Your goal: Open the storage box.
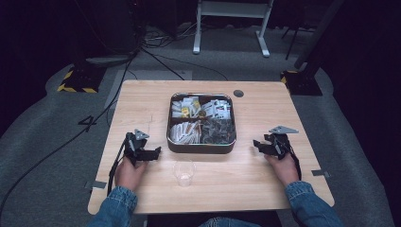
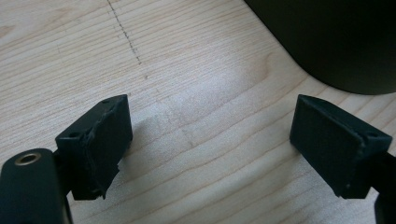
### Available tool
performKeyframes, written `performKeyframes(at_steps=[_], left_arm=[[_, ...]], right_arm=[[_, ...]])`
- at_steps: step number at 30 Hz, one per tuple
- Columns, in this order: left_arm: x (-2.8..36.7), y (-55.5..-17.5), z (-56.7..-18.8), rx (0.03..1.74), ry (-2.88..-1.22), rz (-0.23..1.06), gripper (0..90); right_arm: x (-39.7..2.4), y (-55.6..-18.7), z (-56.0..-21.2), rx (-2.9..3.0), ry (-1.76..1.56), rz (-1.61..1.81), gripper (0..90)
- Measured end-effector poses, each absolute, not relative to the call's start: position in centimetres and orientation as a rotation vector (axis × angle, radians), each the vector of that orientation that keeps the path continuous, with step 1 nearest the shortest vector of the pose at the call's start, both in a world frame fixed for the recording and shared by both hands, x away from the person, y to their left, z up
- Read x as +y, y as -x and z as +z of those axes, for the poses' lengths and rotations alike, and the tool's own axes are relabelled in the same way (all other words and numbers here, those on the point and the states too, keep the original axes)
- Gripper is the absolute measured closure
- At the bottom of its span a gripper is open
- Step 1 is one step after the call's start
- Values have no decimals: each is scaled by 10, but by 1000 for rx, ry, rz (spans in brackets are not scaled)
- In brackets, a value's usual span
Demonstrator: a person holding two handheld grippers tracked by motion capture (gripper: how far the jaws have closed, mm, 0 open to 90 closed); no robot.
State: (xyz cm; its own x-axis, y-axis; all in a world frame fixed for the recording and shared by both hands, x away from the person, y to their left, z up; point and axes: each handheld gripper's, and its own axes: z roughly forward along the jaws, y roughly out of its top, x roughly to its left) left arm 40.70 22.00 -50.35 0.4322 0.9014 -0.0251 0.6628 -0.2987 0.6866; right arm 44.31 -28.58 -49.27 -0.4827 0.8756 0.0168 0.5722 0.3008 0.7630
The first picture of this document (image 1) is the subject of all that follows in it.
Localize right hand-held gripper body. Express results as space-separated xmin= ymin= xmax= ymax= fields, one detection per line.
xmin=264 ymin=125 xmax=300 ymax=159

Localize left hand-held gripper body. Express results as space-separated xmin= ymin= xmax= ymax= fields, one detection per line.
xmin=123 ymin=128 xmax=150 ymax=166

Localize clear plastic cup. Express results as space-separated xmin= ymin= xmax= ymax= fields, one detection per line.
xmin=172 ymin=160 xmax=197 ymax=187

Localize square metal compartment tray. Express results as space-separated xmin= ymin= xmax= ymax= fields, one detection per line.
xmin=166 ymin=92 xmax=237 ymax=155

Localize person's right hand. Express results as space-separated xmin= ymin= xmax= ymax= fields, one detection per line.
xmin=264 ymin=151 xmax=301 ymax=187

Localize person's left hand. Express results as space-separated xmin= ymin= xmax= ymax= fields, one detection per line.
xmin=113 ymin=155 xmax=148 ymax=192

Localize white packets in tray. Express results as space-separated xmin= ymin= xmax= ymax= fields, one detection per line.
xmin=200 ymin=117 xmax=236 ymax=146

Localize pile of white yellow packets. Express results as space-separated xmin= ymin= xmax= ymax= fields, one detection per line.
xmin=171 ymin=96 xmax=202 ymax=119

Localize black yellow striped stand base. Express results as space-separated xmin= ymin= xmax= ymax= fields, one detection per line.
xmin=57 ymin=64 xmax=107 ymax=95
xmin=280 ymin=69 xmax=323 ymax=96

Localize person's legs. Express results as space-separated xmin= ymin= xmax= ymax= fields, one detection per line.
xmin=198 ymin=217 xmax=263 ymax=227

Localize black tripod leg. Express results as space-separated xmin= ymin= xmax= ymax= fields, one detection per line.
xmin=281 ymin=26 xmax=305 ymax=61

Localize dark stand column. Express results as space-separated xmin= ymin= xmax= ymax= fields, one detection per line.
xmin=74 ymin=0 xmax=143 ymax=65

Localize left hand-held gripper cable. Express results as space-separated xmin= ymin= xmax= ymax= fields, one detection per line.
xmin=106 ymin=135 xmax=131 ymax=197

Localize long black floor cable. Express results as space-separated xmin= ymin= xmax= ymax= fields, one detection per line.
xmin=0 ymin=46 xmax=141 ymax=216

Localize thin black floor cable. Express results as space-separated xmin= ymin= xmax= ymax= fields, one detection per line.
xmin=154 ymin=54 xmax=229 ymax=81

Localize tangle of floor cables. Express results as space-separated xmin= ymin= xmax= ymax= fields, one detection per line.
xmin=143 ymin=22 xmax=198 ymax=49

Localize grey slanted metal post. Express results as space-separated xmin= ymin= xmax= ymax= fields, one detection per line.
xmin=294 ymin=0 xmax=345 ymax=70

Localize white metal stand frame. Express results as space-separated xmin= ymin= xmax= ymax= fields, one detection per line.
xmin=192 ymin=0 xmax=274 ymax=59

